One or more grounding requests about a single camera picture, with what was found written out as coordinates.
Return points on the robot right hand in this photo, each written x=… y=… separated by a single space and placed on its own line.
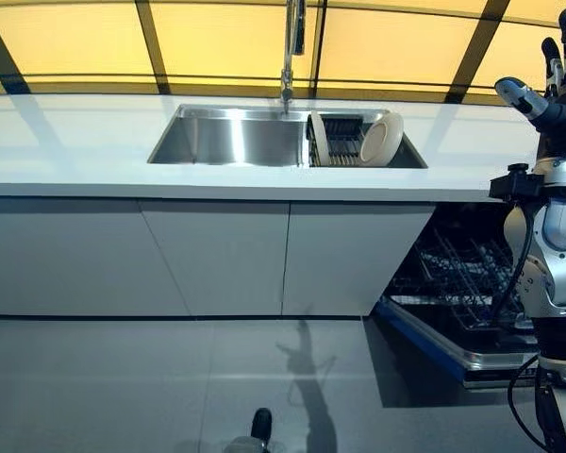
x=561 y=122

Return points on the cream ceramic plate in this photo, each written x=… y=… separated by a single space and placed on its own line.
x=379 y=141
x=320 y=141

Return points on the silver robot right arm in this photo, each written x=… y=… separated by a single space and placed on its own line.
x=563 y=226

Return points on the dishwasher door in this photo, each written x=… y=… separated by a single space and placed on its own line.
x=453 y=340

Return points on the black dish rack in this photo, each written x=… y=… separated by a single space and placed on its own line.
x=339 y=137

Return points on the white cabinet door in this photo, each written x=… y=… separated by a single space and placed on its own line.
x=354 y=255
x=61 y=255
x=217 y=255

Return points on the chrome kitchen faucet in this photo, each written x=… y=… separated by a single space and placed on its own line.
x=287 y=71

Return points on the stainless steel sink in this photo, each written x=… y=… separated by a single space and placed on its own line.
x=226 y=137

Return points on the black robot left foot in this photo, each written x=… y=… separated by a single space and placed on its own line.
x=261 y=422

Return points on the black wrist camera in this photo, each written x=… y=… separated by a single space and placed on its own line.
x=514 y=184

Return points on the yellow backlit window wall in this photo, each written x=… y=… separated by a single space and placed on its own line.
x=75 y=38

